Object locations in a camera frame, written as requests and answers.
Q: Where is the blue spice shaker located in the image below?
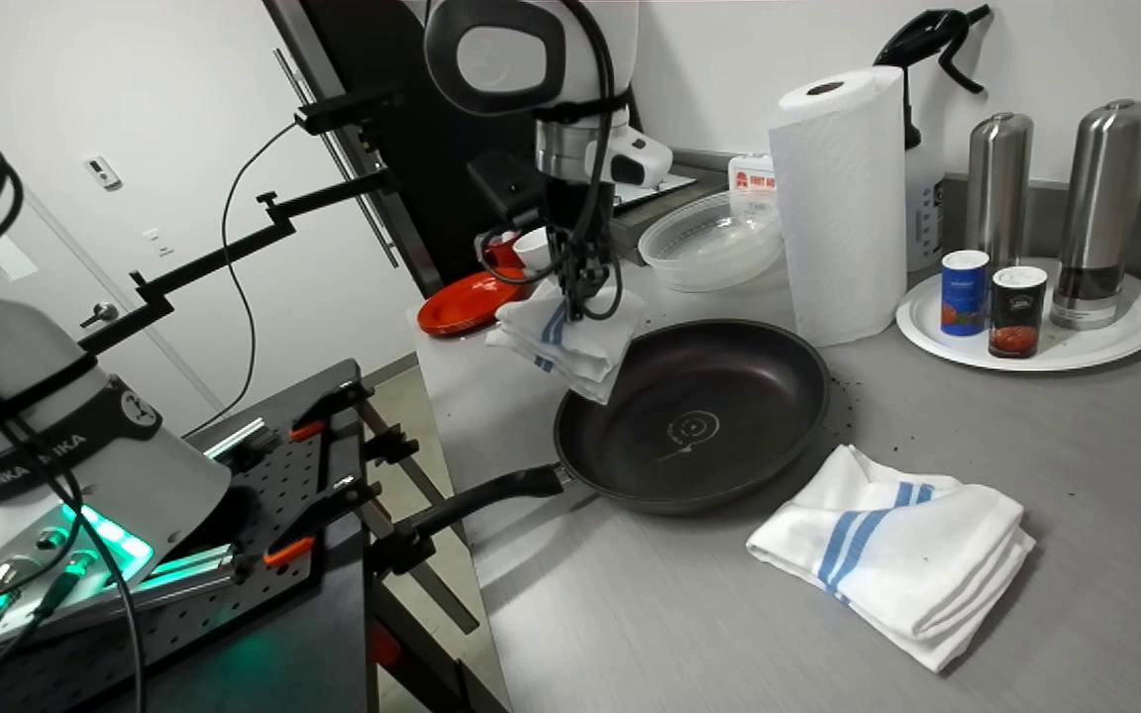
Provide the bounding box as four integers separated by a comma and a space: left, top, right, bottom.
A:
941, 250, 990, 338

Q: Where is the white cup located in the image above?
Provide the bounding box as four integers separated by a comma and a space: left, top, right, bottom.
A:
513, 227, 558, 274

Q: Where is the white towel with blue stripes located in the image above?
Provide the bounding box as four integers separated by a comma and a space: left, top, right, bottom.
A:
486, 282, 647, 405
746, 444, 1037, 674

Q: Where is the red plate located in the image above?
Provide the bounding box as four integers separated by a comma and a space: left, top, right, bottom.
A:
417, 269, 532, 338

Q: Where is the red cup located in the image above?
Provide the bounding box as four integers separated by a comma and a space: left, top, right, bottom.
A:
481, 233, 528, 272

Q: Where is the spray bottle with black head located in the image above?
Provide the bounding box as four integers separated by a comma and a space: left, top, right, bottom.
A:
873, 5, 993, 273

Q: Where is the short steel mill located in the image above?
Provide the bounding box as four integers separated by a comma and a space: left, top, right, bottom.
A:
965, 112, 1035, 273

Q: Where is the black cable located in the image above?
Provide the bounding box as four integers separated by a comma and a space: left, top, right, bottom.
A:
184, 119, 300, 437

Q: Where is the black refrigerator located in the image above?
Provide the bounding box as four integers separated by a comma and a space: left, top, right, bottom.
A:
261, 0, 651, 298

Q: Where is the stack of clear plastic bowls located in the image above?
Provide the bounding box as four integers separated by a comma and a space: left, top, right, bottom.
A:
638, 190, 785, 294

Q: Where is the white plate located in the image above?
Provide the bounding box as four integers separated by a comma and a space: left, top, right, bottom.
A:
895, 259, 1141, 373

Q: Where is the white first aid box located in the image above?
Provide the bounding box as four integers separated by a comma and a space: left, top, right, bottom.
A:
727, 153, 778, 194

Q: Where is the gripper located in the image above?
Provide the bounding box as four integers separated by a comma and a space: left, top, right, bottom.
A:
543, 180, 618, 322

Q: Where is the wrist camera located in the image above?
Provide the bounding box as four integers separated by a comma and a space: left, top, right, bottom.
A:
467, 151, 544, 231

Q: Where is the black orange clamp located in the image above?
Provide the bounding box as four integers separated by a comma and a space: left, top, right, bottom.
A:
263, 473, 438, 580
288, 379, 423, 466

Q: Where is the camera on mount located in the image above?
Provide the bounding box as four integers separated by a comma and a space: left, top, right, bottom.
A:
78, 82, 405, 356

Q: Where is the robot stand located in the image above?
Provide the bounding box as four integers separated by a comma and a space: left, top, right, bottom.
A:
0, 358, 492, 713

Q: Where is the tall steel mill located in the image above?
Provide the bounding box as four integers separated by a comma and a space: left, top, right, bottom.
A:
1051, 99, 1141, 331

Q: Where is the black frying pan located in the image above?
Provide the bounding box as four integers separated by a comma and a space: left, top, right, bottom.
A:
410, 319, 832, 544

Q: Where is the paper towel roll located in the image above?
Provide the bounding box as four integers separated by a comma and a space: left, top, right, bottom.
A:
769, 66, 908, 348

